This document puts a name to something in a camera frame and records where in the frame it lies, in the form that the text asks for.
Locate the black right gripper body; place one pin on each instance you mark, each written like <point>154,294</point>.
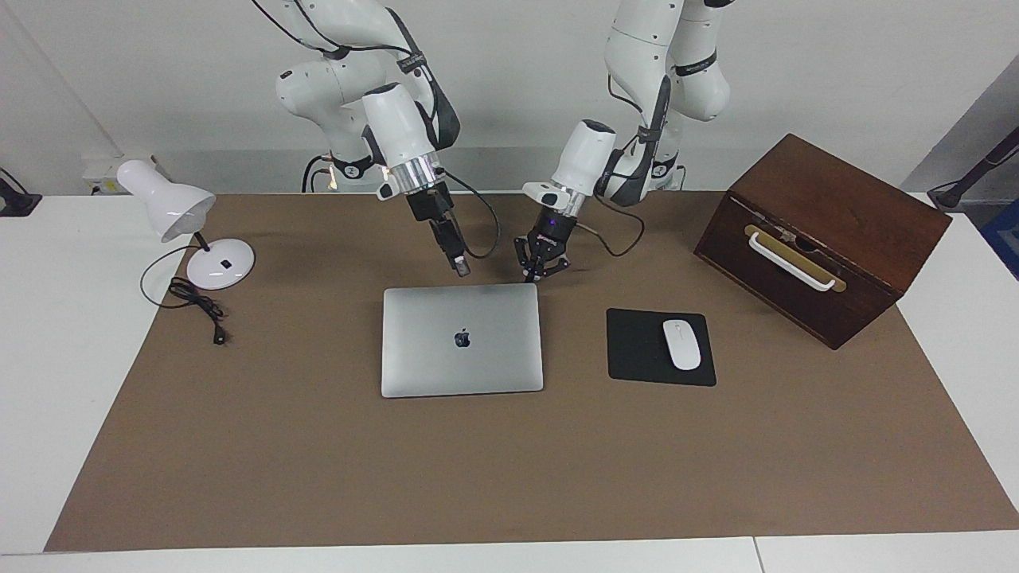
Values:
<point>430,207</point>

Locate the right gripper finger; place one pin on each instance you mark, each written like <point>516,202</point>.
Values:
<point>455,245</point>
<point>444,245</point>

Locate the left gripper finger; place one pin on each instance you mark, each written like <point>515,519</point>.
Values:
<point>556,267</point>
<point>529,259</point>

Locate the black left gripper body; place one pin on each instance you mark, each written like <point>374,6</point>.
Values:
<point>553,227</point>

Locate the grey Apple laptop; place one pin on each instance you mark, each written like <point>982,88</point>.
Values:
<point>446,366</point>

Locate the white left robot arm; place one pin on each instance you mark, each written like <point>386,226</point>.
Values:
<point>585,155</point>

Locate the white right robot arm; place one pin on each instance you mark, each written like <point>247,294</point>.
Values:
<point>398,135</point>

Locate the black mouse pad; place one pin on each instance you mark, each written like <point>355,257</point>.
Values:
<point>637,350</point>

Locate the white computer mouse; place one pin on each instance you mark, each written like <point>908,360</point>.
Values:
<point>682,346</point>

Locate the white desk lamp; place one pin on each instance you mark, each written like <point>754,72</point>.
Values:
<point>223,270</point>

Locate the brown table mat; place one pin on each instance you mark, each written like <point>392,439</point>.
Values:
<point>478,477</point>

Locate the dark brown wooden box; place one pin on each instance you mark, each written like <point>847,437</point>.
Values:
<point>844,199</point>

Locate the black tripod stand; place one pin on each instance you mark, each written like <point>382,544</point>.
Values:
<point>955,195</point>

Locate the black clamp stand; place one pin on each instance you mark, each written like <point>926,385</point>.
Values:
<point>16,203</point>

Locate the blue crate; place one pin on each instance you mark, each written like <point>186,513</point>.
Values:
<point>1005,239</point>

